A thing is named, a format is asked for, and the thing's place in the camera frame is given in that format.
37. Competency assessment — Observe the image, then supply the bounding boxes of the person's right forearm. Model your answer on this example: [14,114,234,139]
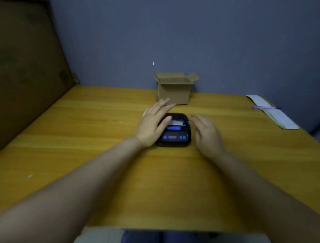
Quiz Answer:
[212,152,320,243]

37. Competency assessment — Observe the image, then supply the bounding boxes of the person's right hand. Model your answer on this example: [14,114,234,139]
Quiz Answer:
[190,114,227,160]

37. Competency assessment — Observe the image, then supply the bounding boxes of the black portable label printer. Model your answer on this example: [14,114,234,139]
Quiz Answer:
[156,113,192,148]

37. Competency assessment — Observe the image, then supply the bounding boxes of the person's left forearm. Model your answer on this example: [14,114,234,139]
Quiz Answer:
[0,136,145,243]

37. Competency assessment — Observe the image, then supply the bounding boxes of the person's left hand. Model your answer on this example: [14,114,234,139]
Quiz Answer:
[132,98,177,149]

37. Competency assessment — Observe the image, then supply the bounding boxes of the person's blue trousers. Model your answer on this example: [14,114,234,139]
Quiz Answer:
[121,229,211,243]

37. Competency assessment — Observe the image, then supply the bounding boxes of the large brown wooden board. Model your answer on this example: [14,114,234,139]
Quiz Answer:
[0,0,80,151]

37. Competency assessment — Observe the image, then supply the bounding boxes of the small open cardboard box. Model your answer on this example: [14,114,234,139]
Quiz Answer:
[153,72,200,105]

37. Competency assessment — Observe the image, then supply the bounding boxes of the long white paper sheet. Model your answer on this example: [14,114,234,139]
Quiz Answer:
[246,95,300,130]

